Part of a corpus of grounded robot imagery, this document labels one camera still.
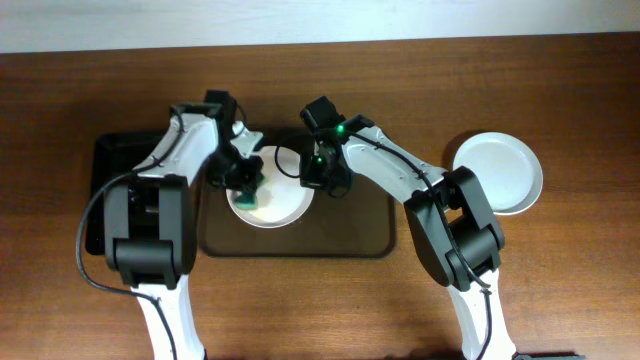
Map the green scrubbing sponge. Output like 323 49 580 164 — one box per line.
233 192 258 211

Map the white plate top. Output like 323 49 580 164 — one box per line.
226 146 314 229

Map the white plate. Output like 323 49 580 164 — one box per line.
486 171 544 216
226 146 314 229

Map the pale blue plate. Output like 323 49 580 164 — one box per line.
453 132 543 196

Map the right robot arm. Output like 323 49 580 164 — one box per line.
299 96 518 359

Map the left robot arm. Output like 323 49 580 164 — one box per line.
103 90 264 359

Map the brown plastic serving tray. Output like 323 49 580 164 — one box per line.
195 125 398 260

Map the black plastic tray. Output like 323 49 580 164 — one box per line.
85 131 197 261

